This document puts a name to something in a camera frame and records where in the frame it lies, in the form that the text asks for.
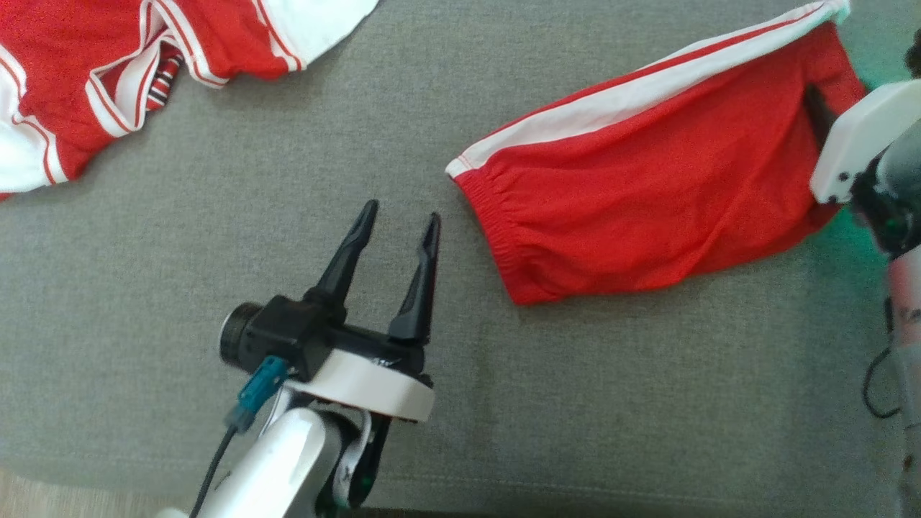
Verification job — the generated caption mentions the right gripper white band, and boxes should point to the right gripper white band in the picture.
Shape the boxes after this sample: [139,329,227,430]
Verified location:
[803,78,921,258]

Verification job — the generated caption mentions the red shorts with white stripe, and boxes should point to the red shorts with white stripe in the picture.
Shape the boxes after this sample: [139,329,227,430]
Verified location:
[445,0,868,306]

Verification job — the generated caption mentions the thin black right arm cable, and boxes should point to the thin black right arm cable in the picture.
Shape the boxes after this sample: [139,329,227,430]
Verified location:
[862,344,904,421]

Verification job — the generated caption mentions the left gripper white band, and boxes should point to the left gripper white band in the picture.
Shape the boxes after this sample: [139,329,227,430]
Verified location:
[286,199,443,425]

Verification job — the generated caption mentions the red jersey with white sleeves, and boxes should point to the red jersey with white sleeves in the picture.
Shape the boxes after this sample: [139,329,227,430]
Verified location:
[0,0,380,201]

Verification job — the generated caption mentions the black cable with teal connector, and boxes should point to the black cable with teal connector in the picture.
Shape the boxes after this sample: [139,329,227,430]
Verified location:
[187,355,290,518]

